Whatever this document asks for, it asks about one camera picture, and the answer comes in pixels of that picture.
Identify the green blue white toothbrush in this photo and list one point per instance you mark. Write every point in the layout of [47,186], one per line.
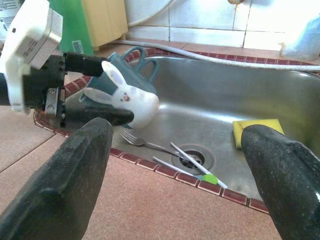
[209,178]

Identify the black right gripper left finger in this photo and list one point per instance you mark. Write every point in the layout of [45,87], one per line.
[57,190]

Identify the round sink drain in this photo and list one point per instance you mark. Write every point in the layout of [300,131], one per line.
[207,160]

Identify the thin white stick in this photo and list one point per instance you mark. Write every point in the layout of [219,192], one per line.
[185,156]

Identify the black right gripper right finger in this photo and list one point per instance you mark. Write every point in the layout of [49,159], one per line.
[287,187]

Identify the small yellow sponge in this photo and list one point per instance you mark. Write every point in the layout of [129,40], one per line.
[236,132]

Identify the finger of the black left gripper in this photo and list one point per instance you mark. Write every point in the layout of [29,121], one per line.
[100,115]
[85,65]

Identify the stainless steel sink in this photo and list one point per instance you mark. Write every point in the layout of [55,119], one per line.
[212,105]

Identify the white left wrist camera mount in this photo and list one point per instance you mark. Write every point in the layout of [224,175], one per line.
[27,30]

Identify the metal fork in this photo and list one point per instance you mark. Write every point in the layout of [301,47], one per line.
[140,142]

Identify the blue white bunny mug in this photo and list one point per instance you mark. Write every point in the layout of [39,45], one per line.
[140,100]

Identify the green liquid bottle blue cap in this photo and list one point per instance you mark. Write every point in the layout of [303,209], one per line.
[72,25]

